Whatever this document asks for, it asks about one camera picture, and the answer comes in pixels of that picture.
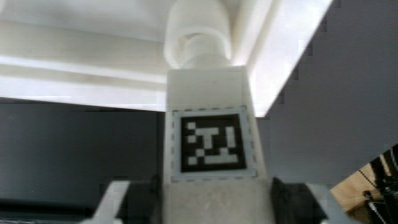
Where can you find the white table leg back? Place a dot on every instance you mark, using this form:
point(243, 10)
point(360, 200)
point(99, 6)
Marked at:
point(216, 186)

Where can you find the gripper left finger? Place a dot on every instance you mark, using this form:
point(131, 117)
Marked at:
point(127, 206)

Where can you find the white square tabletop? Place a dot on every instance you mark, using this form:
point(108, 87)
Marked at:
point(83, 48)

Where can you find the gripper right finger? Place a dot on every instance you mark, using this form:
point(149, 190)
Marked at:
point(305, 204)

